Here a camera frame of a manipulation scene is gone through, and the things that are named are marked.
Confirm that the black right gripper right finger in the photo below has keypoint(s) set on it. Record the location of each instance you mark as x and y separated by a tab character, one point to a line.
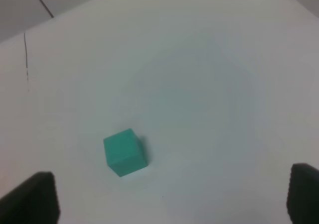
303	194

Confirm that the green block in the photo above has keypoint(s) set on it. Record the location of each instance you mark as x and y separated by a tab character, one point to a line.
124	153

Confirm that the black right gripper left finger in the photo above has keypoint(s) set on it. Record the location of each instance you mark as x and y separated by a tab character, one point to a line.
34	201

